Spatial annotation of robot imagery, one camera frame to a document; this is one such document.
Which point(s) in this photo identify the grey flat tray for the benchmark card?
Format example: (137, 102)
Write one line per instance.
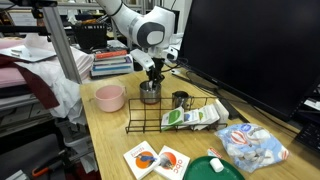
(30, 55)

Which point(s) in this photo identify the white board book green print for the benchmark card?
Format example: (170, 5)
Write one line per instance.
(201, 116)

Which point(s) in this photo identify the white crumpled cloth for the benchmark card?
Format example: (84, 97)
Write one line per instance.
(66, 90)

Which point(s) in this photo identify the black bottle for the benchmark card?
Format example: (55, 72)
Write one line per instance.
(137, 66)

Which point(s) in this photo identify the black computer monitor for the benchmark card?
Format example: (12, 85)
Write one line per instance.
(250, 50)

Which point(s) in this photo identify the small red white packet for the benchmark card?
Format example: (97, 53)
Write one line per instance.
(214, 152)

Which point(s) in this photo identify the blue wild animals board book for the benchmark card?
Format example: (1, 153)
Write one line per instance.
(190, 116)

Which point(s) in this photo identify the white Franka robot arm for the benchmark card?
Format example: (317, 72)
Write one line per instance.
(146, 30)

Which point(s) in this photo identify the pink folded fabric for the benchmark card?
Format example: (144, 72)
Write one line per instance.
(10, 76)

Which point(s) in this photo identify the white birds board book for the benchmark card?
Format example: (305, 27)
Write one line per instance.
(133, 155)

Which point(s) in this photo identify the green round plate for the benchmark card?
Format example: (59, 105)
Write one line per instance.
(200, 170)

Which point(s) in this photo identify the black keyboard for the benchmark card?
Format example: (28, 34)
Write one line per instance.
(310, 136)

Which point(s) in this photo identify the aluminium frame post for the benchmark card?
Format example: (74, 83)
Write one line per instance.
(61, 46)

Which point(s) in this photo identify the green colors board book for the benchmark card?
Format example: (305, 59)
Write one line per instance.
(173, 117)

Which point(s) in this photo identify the silver metal cup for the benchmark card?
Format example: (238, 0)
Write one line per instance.
(150, 96)

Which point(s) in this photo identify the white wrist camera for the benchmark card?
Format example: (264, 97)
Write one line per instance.
(141, 60)

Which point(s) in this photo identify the clear marshmallow bag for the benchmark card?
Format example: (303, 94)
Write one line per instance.
(250, 146)

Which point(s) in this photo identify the black mesh basket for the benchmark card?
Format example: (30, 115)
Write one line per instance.
(90, 36)

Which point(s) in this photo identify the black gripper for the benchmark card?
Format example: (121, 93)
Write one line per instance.
(156, 68)

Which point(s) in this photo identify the small steel pitcher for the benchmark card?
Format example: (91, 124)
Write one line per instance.
(180, 100)

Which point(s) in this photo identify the white marshmallow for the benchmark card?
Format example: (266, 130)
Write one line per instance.
(216, 165)

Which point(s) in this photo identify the orange spined book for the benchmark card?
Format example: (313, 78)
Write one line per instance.
(111, 54)

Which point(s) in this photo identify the dark red cloth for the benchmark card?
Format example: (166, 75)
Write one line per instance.
(36, 86)

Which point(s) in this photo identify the white abc board book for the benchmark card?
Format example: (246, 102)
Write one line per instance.
(166, 160)

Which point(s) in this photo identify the white thick book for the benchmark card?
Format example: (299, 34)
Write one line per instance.
(111, 72)

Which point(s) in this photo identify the blue spined book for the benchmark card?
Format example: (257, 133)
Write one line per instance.
(111, 67)

